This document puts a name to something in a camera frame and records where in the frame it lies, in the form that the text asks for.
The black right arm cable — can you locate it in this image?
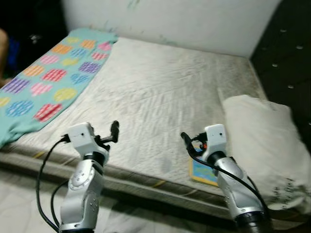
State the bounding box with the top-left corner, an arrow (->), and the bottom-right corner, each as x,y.
186,143 -> 268,219

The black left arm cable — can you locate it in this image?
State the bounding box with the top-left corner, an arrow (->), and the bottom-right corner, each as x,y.
36,138 -> 69,231

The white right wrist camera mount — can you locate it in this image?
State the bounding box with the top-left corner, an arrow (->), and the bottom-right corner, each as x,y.
202,124 -> 226,156

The white quilted mattress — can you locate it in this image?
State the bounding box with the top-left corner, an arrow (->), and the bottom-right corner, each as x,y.
0,36 -> 311,229

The teal blanket with coloured hearts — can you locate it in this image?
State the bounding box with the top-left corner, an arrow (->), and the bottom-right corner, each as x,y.
0,28 -> 119,149

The blue yellow children's book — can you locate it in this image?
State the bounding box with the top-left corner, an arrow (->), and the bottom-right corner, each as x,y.
189,158 -> 219,186

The black bag with silver clasp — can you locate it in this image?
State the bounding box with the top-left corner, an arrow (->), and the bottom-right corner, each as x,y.
10,24 -> 66,78

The black tufted headboard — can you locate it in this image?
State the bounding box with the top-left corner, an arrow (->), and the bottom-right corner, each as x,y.
249,0 -> 311,132

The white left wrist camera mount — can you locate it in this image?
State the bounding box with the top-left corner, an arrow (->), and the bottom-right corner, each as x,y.
67,123 -> 95,156

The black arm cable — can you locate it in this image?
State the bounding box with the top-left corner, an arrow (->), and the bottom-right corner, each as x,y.
36,138 -> 69,231
186,143 -> 268,219

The seated person in black shorts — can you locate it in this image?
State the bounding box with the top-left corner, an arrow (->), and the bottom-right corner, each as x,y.
0,28 -> 9,85

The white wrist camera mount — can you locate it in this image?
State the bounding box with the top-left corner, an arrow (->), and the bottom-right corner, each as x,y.
67,123 -> 95,156
202,124 -> 226,156

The cream pillow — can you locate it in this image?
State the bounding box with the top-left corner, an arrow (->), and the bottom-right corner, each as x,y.
218,95 -> 311,214

